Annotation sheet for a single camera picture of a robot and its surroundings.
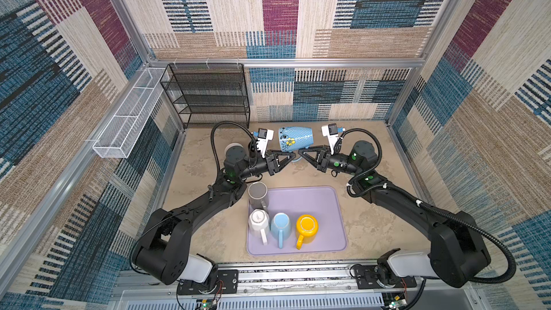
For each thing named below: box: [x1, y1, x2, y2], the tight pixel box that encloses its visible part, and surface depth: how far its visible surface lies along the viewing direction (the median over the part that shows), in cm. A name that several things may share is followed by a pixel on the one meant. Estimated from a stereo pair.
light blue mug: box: [270, 212, 293, 250], surface depth 78 cm
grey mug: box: [248, 180, 270, 211], surface depth 85 cm
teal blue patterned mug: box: [278, 126, 315, 162], surface depth 68 cm
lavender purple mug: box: [224, 142, 247, 158], surface depth 63 cm
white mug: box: [248, 208, 271, 246], surface depth 79 cm
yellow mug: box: [296, 214, 320, 250], surface depth 78 cm
